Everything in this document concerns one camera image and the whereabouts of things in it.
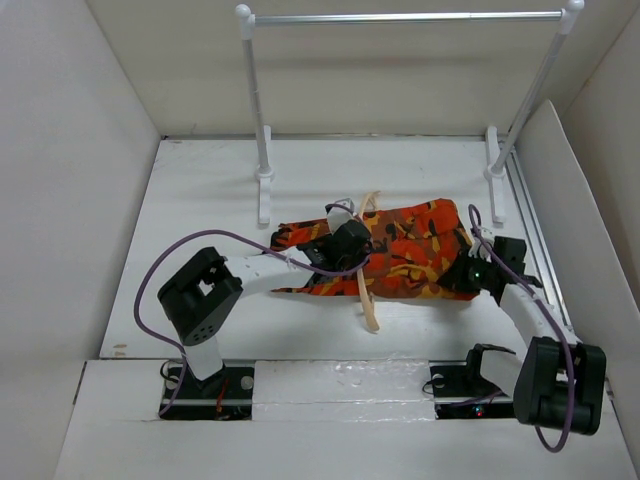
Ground orange camouflage trousers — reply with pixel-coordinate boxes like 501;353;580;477
270;198;478;301

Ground beige wooden hanger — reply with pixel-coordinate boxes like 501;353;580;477
356;191;380;334

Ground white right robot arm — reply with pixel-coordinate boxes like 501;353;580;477
438;236;607;436

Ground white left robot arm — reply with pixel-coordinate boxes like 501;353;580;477
158;219;372;397

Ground white clothes rack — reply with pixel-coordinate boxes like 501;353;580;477
232;1;585;226

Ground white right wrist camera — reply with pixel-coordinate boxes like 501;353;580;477
468;226;495;260

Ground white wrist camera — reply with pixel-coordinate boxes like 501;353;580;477
468;226;495;260
325;198;355;234

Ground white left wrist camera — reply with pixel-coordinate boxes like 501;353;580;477
325;198;355;234

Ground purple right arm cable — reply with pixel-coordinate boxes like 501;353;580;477
467;203;581;454

